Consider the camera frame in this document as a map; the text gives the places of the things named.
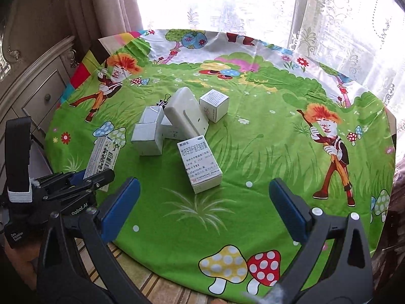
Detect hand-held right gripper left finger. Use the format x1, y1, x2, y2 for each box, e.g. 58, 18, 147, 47
36, 177, 149, 304

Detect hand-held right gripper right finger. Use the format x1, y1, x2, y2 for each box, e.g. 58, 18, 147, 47
269, 178, 374, 304

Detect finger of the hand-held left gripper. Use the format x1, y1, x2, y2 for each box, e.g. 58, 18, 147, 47
30, 169, 88, 197
44, 168, 115, 210

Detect white box with green print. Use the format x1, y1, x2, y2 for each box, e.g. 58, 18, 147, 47
84, 136, 121, 180

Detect small white cardboard box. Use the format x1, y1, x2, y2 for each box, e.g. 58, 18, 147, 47
199, 89, 230, 123
139, 105, 165, 124

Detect white box with barcode label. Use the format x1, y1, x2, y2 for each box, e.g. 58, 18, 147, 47
176, 138, 223, 195

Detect white plastic device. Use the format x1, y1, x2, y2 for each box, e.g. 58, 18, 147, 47
165, 87, 210, 139

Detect green cartoon printed blanket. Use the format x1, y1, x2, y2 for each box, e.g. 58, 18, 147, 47
44, 28, 397, 304

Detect striped towel blanket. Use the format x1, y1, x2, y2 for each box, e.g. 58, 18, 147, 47
72, 237, 222, 304

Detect cream ornate dresser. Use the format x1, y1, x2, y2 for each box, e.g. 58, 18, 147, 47
0, 35, 78, 143

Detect white lace curtain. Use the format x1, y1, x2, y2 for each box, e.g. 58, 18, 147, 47
133, 0, 405, 115

